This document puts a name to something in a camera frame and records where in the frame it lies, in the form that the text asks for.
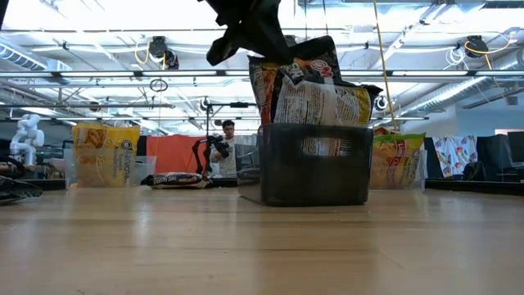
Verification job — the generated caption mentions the packets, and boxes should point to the packets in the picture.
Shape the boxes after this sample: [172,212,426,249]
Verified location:
[273,75,385,157]

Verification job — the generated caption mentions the black hanging cable loop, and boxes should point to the black hanging cable loop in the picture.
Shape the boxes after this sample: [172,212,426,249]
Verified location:
[148,78,169,93]

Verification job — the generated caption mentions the person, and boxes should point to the person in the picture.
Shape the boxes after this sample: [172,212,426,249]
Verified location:
[208,120,239,178]

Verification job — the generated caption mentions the yellow creamy chicken ramen pack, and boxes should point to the yellow creamy chicken ramen pack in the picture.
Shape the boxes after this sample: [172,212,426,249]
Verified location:
[71,123,142,188]

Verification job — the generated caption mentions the floral patterned cloth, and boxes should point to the floral patterned cloth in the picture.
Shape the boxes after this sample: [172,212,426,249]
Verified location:
[432,134,479,179]

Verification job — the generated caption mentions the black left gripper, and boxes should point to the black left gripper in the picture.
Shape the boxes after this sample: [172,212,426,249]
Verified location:
[200,0,295,67]

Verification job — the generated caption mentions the long ceiling light bar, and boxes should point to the long ceiling light bar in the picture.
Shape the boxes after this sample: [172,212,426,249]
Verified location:
[0,68,524,79]

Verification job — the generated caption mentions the grey translucent plastic bin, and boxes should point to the grey translucent plastic bin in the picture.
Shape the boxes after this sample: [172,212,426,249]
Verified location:
[235,122,374,207]

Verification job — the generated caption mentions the black bag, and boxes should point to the black bag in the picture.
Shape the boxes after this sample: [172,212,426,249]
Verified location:
[461,161,487,182]

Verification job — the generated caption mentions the silver ceiling duct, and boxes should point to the silver ceiling duct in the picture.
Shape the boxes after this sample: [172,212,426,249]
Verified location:
[429,48,524,108]
[0,40,73,86]

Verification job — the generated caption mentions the clear plastic bin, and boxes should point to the clear plastic bin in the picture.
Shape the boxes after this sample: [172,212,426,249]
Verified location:
[63,147,157,189]
[368,149,429,192]

